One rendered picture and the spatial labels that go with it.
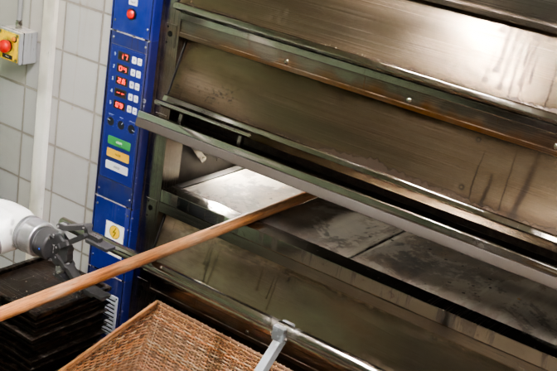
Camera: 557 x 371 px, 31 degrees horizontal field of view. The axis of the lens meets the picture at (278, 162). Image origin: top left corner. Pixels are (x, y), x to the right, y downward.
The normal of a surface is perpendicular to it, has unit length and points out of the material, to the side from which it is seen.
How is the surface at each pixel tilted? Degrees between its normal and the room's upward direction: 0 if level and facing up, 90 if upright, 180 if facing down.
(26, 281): 0
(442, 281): 0
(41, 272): 0
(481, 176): 70
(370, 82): 90
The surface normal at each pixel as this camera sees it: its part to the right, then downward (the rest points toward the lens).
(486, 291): 0.14, -0.93
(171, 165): 0.80, 0.30
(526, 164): -0.50, -0.14
